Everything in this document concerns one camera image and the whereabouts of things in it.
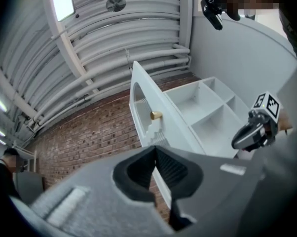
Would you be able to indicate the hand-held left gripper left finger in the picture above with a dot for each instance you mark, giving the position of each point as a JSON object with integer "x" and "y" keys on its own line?
{"x": 136, "y": 179}

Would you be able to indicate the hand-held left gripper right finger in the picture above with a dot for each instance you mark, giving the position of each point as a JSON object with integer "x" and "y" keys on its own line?
{"x": 180, "y": 179}

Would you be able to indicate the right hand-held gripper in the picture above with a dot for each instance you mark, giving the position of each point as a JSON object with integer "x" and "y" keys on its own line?
{"x": 259, "y": 132}

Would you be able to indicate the white cabinet door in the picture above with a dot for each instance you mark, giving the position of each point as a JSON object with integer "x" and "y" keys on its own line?
{"x": 148, "y": 95}

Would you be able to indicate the person's right forearm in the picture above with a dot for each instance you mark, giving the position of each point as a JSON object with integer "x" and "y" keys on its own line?
{"x": 284, "y": 120}

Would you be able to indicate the white open-shelf cabinet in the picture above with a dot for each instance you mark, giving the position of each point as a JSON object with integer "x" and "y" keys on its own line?
{"x": 202, "y": 107}

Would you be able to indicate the gold door knob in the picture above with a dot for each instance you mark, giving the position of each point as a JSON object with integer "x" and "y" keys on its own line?
{"x": 155, "y": 115}

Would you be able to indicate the person's grey top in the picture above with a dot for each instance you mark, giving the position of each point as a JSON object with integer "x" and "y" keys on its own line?
{"x": 286, "y": 171}

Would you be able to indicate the grey metal box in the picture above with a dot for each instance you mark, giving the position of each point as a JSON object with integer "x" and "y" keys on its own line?
{"x": 30, "y": 186}

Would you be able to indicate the white metal rack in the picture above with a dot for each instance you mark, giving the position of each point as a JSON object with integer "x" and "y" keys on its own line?
{"x": 30, "y": 160}

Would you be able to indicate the bundle of white ceiling pipes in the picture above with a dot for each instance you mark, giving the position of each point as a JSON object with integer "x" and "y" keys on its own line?
{"x": 128, "y": 55}

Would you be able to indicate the round ceiling vent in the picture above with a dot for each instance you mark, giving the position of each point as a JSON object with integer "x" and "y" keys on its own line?
{"x": 116, "y": 4}

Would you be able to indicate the bright ceiling light panel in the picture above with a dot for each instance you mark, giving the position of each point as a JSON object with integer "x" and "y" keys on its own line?
{"x": 62, "y": 0}

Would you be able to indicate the black head-worn camera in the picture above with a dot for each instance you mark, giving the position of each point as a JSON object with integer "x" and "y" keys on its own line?
{"x": 212, "y": 12}

